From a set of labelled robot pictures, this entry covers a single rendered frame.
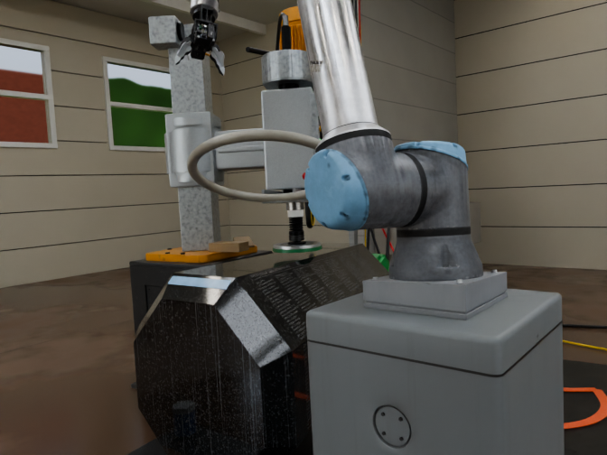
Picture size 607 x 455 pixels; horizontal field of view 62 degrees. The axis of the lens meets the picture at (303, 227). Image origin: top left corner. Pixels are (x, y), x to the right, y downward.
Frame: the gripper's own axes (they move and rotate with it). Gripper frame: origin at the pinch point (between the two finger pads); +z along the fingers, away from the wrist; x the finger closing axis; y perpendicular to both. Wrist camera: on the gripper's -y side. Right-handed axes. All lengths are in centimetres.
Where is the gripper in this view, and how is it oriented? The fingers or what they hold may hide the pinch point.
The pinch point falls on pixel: (199, 71)
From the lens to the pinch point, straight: 170.3
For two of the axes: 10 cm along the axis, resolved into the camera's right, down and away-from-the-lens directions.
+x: 9.2, 1.1, 3.7
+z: 0.1, 9.5, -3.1
